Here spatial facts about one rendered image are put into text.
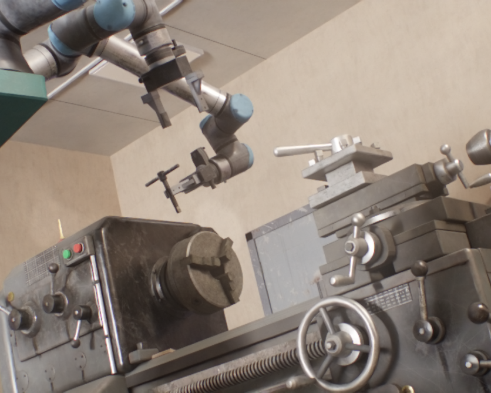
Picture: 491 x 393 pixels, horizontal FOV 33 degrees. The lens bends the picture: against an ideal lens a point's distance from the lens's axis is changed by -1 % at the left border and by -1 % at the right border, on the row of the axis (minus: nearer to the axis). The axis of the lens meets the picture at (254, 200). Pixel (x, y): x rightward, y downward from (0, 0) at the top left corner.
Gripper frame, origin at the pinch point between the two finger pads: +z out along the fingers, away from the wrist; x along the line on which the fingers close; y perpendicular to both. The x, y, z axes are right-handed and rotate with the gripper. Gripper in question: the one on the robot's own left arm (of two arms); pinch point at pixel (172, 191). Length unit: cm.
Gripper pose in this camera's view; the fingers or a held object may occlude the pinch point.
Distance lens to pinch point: 261.2
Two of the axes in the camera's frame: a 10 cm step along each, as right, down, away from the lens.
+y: 4.6, 8.9, 0.1
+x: -5.7, 2.9, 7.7
